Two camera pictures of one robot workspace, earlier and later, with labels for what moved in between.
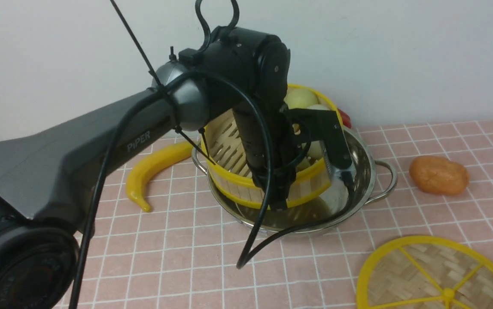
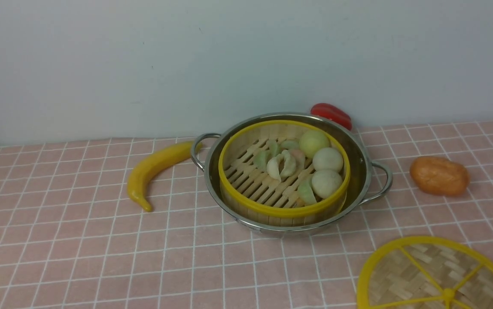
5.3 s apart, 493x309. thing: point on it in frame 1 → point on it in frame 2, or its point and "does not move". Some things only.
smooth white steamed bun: [318, 107] → [327, 159]
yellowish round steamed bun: [300, 98] → [311, 140]
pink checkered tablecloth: [457, 179] does not move
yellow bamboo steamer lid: [428, 272] does not move
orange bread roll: [438, 176] does not move
